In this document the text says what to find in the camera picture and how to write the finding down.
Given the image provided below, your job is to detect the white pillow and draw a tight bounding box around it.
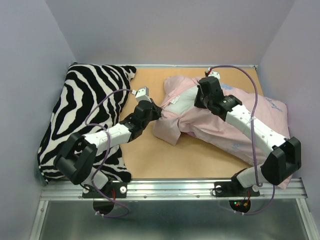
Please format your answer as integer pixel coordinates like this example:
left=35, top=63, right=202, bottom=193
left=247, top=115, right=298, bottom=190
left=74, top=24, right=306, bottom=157
left=165, top=86, right=198, bottom=115

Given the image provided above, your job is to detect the pink printed pillowcase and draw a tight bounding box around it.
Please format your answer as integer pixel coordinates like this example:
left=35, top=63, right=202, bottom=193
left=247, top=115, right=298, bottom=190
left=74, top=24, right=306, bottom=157
left=153, top=76, right=292, bottom=188

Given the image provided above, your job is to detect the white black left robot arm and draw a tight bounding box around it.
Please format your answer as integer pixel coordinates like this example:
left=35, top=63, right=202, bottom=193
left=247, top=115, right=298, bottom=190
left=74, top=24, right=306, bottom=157
left=53, top=99, right=162, bottom=197

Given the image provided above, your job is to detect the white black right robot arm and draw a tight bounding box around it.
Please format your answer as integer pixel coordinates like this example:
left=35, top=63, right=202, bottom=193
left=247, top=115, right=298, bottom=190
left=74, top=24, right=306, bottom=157
left=194, top=76, right=302, bottom=195

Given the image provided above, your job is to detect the zebra striped pillow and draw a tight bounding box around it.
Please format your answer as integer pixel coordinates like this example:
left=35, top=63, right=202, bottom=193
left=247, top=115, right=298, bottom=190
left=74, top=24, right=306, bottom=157
left=35, top=62, right=137, bottom=185

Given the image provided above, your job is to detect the white care label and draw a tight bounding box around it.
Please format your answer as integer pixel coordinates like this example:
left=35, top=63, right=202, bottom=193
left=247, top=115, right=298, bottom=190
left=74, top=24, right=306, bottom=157
left=170, top=95, right=180, bottom=104

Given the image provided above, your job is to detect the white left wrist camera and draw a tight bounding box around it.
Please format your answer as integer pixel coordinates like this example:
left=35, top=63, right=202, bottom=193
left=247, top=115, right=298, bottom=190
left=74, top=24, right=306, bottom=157
left=131, top=86, right=151, bottom=102

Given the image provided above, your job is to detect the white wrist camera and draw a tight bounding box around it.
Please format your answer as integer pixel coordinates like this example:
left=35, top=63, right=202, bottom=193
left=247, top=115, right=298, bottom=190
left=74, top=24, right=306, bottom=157
left=204, top=69, right=221, bottom=80
left=131, top=86, right=151, bottom=102

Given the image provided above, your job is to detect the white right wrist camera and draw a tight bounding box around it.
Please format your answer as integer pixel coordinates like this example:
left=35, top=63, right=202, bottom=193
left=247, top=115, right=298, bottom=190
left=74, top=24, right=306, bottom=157
left=204, top=69, right=221, bottom=80

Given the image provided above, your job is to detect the aluminium rear table rail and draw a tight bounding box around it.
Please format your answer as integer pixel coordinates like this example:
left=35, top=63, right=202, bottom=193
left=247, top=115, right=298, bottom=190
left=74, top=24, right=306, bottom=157
left=133, top=64, right=259, bottom=69

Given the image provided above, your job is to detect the aluminium front mounting rail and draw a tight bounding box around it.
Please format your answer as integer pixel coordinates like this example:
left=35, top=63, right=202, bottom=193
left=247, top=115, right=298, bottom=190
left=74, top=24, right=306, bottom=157
left=40, top=178, right=308, bottom=202

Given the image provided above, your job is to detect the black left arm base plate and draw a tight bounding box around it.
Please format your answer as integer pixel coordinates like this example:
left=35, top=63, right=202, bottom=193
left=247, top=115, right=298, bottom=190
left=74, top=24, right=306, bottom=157
left=80, top=181, right=128, bottom=199

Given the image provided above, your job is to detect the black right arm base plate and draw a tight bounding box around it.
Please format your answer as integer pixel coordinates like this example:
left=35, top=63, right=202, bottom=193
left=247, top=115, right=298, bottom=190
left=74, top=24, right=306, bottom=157
left=211, top=181, right=260, bottom=198

